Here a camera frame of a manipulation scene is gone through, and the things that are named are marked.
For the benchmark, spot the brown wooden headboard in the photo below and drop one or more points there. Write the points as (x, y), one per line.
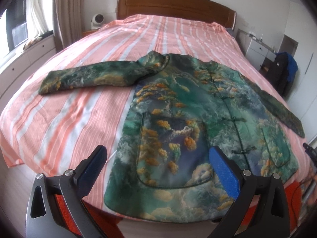
(173, 5)

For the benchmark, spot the green landscape print jacket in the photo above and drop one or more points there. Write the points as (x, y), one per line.
(173, 104)

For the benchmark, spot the beige curtain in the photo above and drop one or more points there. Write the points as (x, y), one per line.
(69, 12)

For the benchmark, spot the wooden nightstand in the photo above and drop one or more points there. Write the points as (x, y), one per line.
(90, 32)

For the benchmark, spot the blue garment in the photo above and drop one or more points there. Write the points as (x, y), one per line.
(293, 65)

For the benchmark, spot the bed with striped pink sheet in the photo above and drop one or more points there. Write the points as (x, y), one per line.
(86, 119)

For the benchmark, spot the small white fan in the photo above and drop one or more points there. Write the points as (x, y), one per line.
(97, 20)

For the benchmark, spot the window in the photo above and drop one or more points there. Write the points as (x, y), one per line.
(16, 22)

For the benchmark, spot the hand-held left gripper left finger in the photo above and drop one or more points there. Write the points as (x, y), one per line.
(95, 166)

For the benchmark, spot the white dresser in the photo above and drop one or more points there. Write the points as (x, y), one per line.
(255, 47)

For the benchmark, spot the blue and black hanging clothes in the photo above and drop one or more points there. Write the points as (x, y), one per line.
(278, 74)

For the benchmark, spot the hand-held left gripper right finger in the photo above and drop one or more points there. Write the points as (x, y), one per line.
(223, 173)

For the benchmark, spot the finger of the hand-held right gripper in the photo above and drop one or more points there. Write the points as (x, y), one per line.
(309, 150)

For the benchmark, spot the patterned cushion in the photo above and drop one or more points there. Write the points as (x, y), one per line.
(32, 42)

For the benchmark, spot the white window seat cabinet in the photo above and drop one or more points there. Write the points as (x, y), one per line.
(27, 62)

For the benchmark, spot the white sheer curtain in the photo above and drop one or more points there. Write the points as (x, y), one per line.
(37, 10)

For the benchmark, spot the white wardrobe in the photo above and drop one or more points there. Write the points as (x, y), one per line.
(304, 42)

